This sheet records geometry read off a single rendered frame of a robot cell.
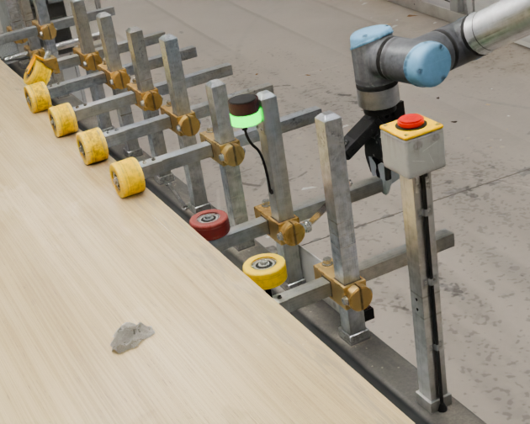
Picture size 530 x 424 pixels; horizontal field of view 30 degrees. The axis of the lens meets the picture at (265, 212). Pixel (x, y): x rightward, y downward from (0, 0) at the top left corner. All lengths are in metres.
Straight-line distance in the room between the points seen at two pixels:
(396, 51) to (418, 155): 0.56
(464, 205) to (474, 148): 0.56
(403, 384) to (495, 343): 1.35
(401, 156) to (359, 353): 0.54
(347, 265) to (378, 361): 0.19
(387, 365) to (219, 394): 0.45
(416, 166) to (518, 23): 0.56
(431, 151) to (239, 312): 0.45
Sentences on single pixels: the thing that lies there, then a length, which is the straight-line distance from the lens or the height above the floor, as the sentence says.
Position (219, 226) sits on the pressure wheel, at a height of 0.90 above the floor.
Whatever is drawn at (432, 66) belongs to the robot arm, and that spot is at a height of 1.14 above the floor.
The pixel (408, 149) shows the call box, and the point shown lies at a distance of 1.47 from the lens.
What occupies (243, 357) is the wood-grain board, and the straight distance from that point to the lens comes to 1.58.
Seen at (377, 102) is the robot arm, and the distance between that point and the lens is 2.10.
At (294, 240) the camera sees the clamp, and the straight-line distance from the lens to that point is 2.04.
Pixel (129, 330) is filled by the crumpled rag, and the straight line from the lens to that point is 1.69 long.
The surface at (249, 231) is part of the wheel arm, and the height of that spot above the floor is 0.85.
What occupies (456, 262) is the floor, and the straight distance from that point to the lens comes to 3.57.
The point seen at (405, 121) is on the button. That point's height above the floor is 1.23.
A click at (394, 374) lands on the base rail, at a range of 1.84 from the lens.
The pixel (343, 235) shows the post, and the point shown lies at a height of 0.94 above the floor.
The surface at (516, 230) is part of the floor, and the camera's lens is 3.77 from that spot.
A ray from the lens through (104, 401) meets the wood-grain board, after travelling 1.56.
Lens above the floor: 1.78
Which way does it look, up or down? 26 degrees down
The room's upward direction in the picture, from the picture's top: 9 degrees counter-clockwise
